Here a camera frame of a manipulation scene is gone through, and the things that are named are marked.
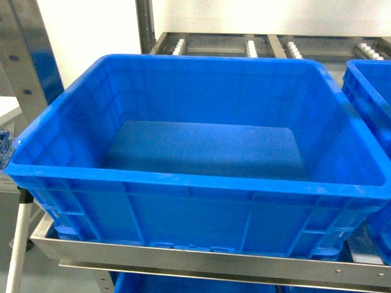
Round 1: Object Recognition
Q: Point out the blue plastic crate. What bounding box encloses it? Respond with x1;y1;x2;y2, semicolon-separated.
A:
114;271;391;293
5;54;390;259
342;59;390;265

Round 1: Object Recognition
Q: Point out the lower blue plastic crate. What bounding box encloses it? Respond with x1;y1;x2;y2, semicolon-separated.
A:
114;271;391;293

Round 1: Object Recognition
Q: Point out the metal roller rack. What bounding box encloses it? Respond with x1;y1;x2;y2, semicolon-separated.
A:
1;1;390;292

